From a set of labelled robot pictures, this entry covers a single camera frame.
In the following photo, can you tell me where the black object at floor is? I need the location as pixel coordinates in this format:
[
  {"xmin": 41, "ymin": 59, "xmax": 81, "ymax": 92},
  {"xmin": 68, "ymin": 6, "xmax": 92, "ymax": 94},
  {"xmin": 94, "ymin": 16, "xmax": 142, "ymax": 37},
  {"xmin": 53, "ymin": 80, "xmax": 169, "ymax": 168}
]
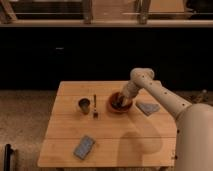
[{"xmin": 3, "ymin": 144, "xmax": 15, "ymax": 171}]

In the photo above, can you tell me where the orange bowl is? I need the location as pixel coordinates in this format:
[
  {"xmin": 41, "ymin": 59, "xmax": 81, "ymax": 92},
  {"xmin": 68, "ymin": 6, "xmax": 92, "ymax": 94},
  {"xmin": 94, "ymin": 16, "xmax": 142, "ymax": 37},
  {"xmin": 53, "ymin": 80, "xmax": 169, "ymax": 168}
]
[{"xmin": 106, "ymin": 92, "xmax": 133, "ymax": 114}]

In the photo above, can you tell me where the dark grape bunch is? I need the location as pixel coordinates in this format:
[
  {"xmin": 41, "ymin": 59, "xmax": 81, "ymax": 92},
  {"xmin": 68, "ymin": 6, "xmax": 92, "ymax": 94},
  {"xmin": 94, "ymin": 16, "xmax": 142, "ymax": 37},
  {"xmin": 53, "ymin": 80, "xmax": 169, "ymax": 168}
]
[{"xmin": 111, "ymin": 100, "xmax": 121, "ymax": 109}]

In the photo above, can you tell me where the wooden folding table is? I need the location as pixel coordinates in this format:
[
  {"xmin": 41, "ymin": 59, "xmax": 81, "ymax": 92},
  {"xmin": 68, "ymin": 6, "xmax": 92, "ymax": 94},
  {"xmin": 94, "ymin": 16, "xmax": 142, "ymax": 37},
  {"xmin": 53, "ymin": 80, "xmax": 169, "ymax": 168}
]
[{"xmin": 38, "ymin": 81, "xmax": 176, "ymax": 168}]

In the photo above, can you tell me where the blue folded cloth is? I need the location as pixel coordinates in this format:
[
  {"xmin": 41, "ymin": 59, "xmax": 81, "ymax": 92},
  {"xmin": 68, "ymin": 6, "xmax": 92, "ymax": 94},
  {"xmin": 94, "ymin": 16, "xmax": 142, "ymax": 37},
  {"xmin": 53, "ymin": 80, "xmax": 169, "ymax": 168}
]
[{"xmin": 135, "ymin": 101, "xmax": 160, "ymax": 116}]

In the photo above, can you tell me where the wooden shelf frame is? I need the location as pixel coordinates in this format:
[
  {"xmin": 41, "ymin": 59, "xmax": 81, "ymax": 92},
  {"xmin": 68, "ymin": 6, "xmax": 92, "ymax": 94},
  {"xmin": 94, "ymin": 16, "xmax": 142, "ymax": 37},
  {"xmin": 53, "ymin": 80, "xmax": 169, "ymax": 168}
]
[{"xmin": 0, "ymin": 0, "xmax": 213, "ymax": 27}]

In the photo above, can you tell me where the blue sponge near front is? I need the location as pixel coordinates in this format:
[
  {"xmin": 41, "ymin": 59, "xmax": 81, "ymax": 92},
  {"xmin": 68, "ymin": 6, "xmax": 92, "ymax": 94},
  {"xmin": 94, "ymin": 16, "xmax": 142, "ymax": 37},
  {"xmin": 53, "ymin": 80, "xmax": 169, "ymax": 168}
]
[{"xmin": 73, "ymin": 135, "xmax": 95, "ymax": 160}]

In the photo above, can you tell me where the dark metal cup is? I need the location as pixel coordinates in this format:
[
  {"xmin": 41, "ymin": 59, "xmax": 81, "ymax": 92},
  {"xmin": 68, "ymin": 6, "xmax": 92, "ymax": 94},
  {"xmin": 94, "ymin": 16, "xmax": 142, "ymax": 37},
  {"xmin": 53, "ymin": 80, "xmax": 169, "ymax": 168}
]
[{"xmin": 78, "ymin": 98, "xmax": 90, "ymax": 114}]

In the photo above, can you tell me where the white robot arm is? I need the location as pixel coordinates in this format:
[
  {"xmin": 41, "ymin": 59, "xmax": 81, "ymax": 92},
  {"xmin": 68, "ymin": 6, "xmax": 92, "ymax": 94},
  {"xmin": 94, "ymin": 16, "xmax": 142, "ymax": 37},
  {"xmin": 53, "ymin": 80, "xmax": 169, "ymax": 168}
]
[{"xmin": 118, "ymin": 68, "xmax": 213, "ymax": 171}]

